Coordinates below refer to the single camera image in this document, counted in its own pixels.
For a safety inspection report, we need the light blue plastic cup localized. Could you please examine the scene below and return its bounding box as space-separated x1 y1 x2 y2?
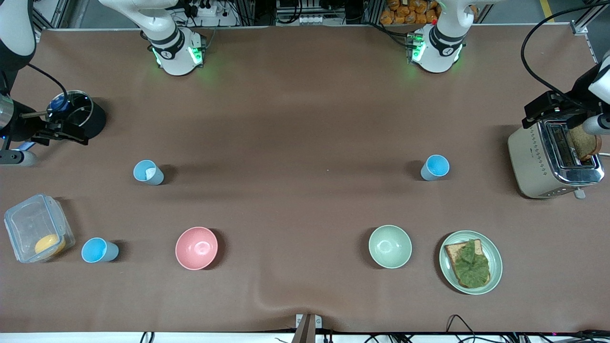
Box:
420 154 450 182
133 160 164 186
81 237 120 263

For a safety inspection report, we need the glass lid with blue knob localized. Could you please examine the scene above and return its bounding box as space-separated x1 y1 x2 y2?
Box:
48 91 94 129

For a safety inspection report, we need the brown bread slice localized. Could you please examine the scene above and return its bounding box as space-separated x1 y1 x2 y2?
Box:
568 125 602 161

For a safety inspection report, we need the cream and chrome toaster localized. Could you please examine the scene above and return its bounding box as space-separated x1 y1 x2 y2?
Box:
507 118 605 200

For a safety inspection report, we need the clear plastic food container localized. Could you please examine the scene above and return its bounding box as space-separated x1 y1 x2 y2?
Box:
4 193 76 263

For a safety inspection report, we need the yellow round food piece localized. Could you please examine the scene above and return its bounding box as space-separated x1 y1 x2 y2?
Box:
34 234 66 256

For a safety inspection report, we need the pale green plate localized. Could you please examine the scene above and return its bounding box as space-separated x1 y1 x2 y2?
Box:
439 231 503 295

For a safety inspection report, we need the bag of orange buns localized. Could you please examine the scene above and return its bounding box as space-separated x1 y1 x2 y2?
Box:
380 0 441 26

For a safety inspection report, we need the toast slice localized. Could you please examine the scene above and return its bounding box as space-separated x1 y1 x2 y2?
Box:
445 239 491 289

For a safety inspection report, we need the pink bowl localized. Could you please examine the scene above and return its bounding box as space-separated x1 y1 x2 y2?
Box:
175 226 219 271

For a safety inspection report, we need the green lettuce leaf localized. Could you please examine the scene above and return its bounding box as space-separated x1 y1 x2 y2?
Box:
451 240 491 288

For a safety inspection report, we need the white power strip with plugs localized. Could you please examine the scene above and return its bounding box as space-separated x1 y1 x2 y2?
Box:
188 1 219 18

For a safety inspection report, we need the pale green bowl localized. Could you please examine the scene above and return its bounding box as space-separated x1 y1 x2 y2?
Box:
368 225 413 269

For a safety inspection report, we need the brown table mat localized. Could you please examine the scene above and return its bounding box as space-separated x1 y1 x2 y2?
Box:
0 25 610 334

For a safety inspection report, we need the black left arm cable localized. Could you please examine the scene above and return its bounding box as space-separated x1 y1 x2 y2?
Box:
520 4 610 101

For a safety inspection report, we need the black looped cable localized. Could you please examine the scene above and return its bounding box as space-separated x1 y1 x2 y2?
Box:
446 314 478 343

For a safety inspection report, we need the metal table clamp bracket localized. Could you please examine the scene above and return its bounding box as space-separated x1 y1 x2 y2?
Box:
295 313 323 343

